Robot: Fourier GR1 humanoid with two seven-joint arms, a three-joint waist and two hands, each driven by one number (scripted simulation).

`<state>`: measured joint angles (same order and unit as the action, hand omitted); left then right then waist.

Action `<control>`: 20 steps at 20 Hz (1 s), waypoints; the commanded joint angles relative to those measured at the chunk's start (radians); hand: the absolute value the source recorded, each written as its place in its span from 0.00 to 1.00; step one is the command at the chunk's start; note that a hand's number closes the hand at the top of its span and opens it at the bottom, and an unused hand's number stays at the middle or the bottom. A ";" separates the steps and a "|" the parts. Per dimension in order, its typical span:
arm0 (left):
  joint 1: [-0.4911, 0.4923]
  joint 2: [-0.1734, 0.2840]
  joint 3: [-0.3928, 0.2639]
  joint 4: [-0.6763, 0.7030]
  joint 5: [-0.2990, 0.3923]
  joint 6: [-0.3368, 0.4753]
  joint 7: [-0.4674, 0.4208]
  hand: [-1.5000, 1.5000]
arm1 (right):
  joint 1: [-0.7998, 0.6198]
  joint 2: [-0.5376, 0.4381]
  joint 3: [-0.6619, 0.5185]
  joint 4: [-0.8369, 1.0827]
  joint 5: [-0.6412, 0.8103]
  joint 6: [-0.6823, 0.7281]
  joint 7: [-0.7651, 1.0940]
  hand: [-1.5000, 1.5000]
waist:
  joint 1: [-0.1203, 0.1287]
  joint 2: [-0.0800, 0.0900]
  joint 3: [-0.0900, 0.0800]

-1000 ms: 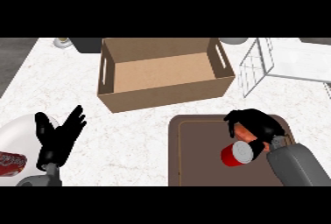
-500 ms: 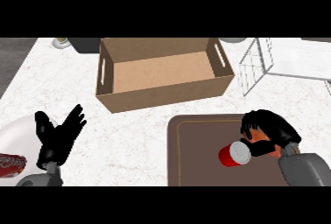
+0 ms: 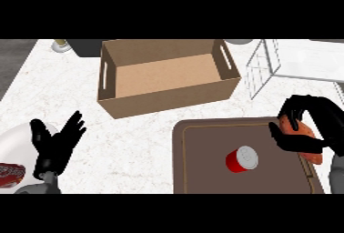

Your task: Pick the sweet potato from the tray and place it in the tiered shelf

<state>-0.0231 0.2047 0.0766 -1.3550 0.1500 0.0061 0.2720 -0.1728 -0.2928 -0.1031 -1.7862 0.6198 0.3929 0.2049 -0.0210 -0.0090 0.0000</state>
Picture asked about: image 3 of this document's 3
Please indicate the pale round bottle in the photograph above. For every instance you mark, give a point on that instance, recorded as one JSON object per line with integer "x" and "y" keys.
{"x": 60, "y": 45}

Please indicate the grey round bowl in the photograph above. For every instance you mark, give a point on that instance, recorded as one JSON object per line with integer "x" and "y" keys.
{"x": 238, "y": 41}

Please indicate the dark grey appliance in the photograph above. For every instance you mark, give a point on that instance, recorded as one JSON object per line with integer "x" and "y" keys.
{"x": 88, "y": 47}

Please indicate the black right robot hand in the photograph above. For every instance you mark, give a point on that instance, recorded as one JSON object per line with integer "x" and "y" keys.
{"x": 308, "y": 133}

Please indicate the orange sweet potato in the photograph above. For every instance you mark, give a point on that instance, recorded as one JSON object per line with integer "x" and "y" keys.
{"x": 313, "y": 142}

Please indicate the red patterned can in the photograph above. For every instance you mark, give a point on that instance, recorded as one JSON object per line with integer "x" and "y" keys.
{"x": 10, "y": 174}

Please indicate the brown cardboard box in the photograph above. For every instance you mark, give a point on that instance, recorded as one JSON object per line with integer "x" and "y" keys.
{"x": 167, "y": 75}

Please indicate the brown rectangular tray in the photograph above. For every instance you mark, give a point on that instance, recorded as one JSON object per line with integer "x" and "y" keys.
{"x": 243, "y": 157}

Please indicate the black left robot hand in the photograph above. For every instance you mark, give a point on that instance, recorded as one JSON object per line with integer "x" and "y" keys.
{"x": 54, "y": 148}

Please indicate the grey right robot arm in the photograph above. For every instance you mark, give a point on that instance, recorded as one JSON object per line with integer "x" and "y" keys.
{"x": 336, "y": 173}

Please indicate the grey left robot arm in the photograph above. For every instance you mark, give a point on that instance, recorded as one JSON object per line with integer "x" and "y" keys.
{"x": 41, "y": 185}

